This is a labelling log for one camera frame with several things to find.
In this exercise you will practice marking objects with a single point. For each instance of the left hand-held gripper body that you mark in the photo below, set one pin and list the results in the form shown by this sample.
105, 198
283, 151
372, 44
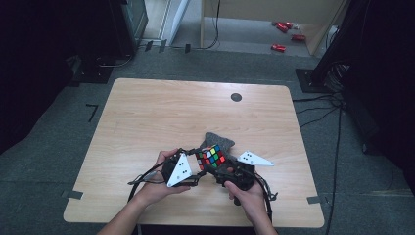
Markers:
179, 171

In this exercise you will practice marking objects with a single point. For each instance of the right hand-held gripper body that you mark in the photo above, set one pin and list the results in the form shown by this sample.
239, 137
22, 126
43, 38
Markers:
253, 159

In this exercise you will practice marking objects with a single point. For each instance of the multicoloured puzzle cube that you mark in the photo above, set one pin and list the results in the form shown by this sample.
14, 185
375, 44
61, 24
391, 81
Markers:
211, 157

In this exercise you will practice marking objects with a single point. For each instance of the grey fuzzy cloth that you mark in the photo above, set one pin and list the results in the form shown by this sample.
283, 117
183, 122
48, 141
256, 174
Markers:
218, 139

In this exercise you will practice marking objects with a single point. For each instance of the person's left hand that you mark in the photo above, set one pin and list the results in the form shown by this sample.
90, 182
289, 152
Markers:
153, 191

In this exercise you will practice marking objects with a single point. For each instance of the person's right hand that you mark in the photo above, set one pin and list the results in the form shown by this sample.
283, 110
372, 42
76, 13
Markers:
253, 204

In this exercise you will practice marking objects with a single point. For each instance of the black round table grommet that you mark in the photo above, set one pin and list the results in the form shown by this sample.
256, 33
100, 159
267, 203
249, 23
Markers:
236, 97

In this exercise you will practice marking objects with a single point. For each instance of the grey tape piece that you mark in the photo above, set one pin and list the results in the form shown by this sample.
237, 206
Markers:
73, 195
313, 199

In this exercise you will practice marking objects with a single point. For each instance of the black stand with base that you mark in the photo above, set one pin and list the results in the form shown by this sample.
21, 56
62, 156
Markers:
313, 80

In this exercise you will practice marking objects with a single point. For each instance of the black tape strip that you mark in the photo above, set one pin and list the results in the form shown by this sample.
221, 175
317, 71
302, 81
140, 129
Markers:
162, 45
187, 48
148, 45

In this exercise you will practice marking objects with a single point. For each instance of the red can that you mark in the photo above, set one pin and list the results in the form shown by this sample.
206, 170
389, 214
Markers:
282, 27
298, 37
289, 24
278, 48

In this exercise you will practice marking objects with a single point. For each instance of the black floor plate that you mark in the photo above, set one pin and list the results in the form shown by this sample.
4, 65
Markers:
93, 75

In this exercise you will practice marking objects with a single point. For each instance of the white panel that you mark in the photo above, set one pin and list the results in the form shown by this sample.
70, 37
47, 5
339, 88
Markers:
177, 19

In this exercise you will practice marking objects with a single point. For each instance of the dark cabinet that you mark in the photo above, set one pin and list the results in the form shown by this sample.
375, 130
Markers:
130, 23

